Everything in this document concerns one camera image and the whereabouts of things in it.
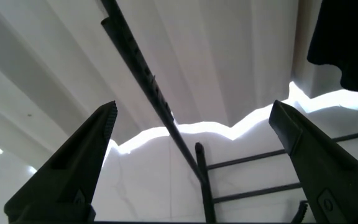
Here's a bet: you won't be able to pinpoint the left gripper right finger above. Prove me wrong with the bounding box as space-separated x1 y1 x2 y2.
268 99 358 222

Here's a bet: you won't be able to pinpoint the black garment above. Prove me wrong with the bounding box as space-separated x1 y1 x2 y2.
306 0 358 100

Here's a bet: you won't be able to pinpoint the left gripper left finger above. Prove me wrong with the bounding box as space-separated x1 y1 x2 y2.
4 101 119 222

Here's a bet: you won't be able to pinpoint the white curtain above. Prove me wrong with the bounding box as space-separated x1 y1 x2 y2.
0 0 341 166

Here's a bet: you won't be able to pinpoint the black clothes rack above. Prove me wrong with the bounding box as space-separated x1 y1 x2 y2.
100 0 358 223

